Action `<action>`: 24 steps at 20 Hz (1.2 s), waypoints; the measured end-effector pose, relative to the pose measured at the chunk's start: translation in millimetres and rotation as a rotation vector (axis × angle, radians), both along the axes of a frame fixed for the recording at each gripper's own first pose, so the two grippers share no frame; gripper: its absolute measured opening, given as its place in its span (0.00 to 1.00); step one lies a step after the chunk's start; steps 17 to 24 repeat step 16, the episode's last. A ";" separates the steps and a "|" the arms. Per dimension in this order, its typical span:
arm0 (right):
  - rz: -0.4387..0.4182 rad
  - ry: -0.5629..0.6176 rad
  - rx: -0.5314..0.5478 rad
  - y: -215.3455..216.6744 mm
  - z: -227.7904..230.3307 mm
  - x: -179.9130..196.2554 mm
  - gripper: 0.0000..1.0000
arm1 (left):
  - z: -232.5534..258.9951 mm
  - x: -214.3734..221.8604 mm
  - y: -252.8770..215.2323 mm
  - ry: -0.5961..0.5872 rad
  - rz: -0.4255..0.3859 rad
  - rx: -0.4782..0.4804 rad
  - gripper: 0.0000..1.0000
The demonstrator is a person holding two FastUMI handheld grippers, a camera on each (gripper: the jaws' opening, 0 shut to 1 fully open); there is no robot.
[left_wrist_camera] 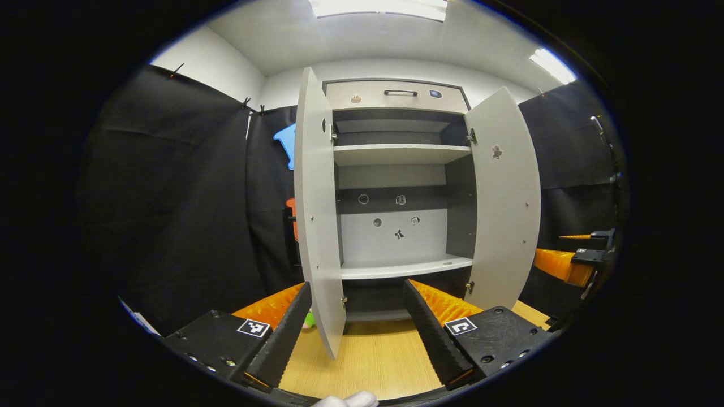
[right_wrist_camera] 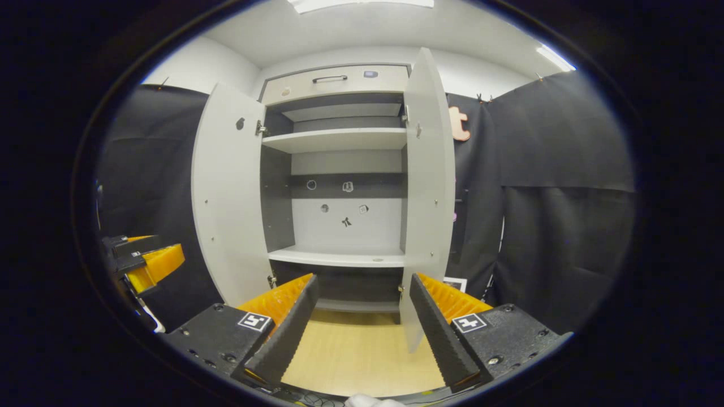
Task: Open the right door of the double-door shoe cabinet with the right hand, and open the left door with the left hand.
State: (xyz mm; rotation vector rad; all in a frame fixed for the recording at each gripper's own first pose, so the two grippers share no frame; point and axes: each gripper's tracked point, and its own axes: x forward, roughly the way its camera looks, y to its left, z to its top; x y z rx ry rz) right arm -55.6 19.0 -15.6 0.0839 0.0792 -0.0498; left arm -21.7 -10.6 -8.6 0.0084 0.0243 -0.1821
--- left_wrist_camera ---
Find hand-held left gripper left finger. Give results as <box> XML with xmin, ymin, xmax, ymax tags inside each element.
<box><xmin>164</xmin><ymin>282</ymin><xmax>313</xmax><ymax>393</ymax></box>

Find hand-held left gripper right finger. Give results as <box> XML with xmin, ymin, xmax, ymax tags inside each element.
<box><xmin>402</xmin><ymin>279</ymin><xmax>558</xmax><ymax>392</ymax></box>

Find grey cabinet door dice stickers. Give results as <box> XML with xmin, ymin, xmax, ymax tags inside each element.
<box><xmin>464</xmin><ymin>86</ymin><xmax>542</xmax><ymax>310</ymax></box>

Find grey cabinet door checkered sticker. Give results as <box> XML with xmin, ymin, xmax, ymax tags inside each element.
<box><xmin>293</xmin><ymin>67</ymin><xmax>347</xmax><ymax>360</ymax></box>

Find grey double-door shoe cabinet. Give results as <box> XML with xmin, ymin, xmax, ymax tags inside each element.
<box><xmin>322</xmin><ymin>78</ymin><xmax>479</xmax><ymax>323</ymax></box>

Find grey cabinet shelf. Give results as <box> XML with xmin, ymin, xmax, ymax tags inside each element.
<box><xmin>333</xmin><ymin>144</ymin><xmax>473</xmax><ymax>167</ymax></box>
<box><xmin>339</xmin><ymin>254</ymin><xmax>474</xmax><ymax>280</ymax></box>

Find narrow ceiling light panel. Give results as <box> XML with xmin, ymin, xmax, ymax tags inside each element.
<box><xmin>529</xmin><ymin>48</ymin><xmax>578</xmax><ymax>85</ymax></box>

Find white panel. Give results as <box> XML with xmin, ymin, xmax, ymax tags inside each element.
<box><xmin>118</xmin><ymin>297</ymin><xmax>163</xmax><ymax>338</ymax></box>

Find black backdrop cloth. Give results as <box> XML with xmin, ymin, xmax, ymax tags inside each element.
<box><xmin>79</xmin><ymin>63</ymin><xmax>628</xmax><ymax>337</ymax></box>

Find large ceiling light panel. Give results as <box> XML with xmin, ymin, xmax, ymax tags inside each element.
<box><xmin>308</xmin><ymin>0</ymin><xmax>449</xmax><ymax>22</ymax></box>

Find grey cabinet drawer black handle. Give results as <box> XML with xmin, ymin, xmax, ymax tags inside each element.
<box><xmin>325</xmin><ymin>80</ymin><xmax>470</xmax><ymax>114</ymax></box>

